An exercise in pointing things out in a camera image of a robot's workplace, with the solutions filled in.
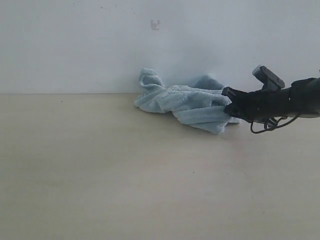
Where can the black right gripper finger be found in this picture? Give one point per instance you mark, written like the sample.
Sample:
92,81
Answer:
230,92
232,110

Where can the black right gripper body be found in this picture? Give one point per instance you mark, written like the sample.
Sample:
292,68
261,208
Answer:
262,104

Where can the light blue terry towel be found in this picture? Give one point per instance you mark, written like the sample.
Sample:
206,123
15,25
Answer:
200,106

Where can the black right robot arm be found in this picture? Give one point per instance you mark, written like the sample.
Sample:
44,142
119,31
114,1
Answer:
301,99

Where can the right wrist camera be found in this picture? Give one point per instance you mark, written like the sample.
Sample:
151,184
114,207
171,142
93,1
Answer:
270,81

